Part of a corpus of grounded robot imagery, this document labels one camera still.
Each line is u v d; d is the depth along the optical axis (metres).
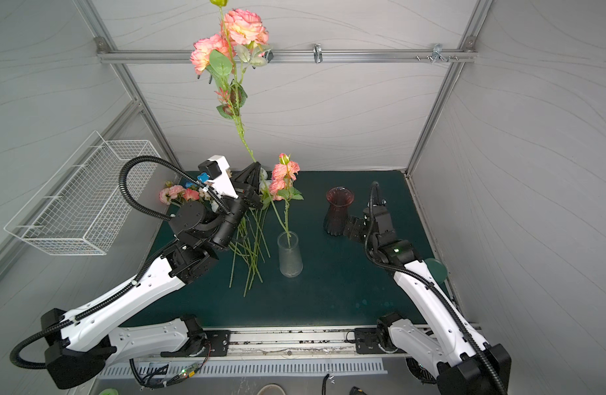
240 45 0.39
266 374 0.70
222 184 0.47
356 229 0.69
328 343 0.75
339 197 0.88
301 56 0.80
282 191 0.67
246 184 0.52
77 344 0.38
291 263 0.85
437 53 0.76
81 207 0.68
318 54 0.78
